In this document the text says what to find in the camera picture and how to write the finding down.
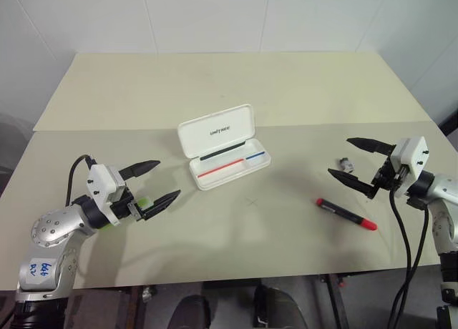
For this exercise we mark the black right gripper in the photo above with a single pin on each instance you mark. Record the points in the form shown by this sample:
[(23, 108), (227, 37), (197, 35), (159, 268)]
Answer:
[(386, 177)]

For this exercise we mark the black metal table leg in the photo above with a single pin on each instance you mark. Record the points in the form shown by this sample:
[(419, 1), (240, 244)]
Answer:
[(336, 304)]

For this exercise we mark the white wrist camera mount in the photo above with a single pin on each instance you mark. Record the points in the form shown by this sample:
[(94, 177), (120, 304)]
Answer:
[(411, 157), (102, 186)]

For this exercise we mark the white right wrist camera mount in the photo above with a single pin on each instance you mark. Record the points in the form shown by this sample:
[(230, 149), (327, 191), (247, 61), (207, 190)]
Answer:
[(411, 157)]

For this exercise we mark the dark rounded shape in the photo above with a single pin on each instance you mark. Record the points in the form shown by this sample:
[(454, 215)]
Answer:
[(279, 307)]

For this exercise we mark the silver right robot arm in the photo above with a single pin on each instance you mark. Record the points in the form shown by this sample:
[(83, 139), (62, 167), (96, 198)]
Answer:
[(442, 189)]

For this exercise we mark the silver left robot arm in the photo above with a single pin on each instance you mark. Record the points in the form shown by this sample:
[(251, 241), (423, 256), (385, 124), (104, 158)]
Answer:
[(53, 229)]

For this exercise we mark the black marker red caps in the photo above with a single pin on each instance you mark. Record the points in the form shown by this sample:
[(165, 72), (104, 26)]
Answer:
[(340, 211)]

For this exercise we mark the white label blue handwriting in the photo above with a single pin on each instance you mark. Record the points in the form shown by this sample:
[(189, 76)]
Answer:
[(40, 271)]

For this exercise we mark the light green pen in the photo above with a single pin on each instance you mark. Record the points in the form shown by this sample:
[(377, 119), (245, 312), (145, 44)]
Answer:
[(143, 201)]

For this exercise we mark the white hinged pencil case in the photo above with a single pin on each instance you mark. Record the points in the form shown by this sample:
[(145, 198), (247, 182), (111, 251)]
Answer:
[(222, 143)]

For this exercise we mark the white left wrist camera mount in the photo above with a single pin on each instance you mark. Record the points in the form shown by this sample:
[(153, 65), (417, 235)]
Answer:
[(102, 186)]

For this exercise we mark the dark background object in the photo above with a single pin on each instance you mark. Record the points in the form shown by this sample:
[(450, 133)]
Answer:
[(450, 116)]

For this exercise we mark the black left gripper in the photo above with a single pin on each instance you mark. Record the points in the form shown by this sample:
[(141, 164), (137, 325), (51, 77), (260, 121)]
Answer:
[(121, 209)]

